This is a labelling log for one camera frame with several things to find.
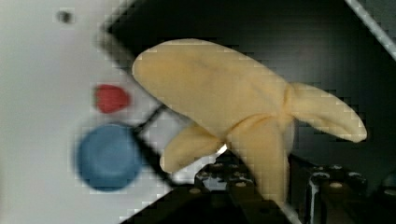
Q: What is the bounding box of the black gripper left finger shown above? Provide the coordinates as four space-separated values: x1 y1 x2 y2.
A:
194 152 292 224

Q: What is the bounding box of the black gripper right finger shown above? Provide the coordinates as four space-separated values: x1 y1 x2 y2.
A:
304 164 368 224

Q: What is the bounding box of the yellow plush peeled banana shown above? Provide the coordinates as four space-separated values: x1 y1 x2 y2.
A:
132 39 367 205

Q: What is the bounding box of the black toy oven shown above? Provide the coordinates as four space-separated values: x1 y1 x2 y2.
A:
101 0 395 224

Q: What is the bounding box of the blue bowl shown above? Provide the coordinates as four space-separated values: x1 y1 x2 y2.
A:
75 123 143 192

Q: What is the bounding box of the red green toy vegetable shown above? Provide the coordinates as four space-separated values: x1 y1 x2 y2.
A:
94 84 131 114

